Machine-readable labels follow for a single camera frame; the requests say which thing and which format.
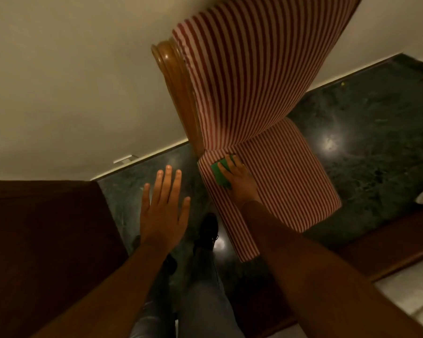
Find person's left hand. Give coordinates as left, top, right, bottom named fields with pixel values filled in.
left=140, top=165, right=191, bottom=255

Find person's right hand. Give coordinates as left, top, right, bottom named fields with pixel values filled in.
left=217, top=155, right=264, bottom=209

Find green sponge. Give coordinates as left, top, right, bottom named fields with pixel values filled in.
left=211, top=155, right=237, bottom=189

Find person's left forearm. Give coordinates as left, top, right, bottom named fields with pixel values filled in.
left=31, top=242, right=167, bottom=338

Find person's right forearm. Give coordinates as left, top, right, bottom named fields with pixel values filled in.
left=240, top=200, right=423, bottom=338

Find black shoe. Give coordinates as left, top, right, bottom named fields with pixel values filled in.
left=132, top=235, right=178, bottom=277
left=193, top=212, right=219, bottom=254

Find red white striped wooden chair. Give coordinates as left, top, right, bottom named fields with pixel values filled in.
left=151, top=0, right=364, bottom=263

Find grey trousers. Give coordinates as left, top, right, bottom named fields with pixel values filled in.
left=129, top=248, right=246, bottom=338

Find dark brown wooden cabinet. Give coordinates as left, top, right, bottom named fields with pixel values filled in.
left=0, top=179, right=130, bottom=338

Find white bed sheet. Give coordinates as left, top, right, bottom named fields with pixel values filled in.
left=373, top=253, right=423, bottom=336

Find brown wooden bed frame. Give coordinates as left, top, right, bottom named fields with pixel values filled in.
left=229, top=207, right=423, bottom=338

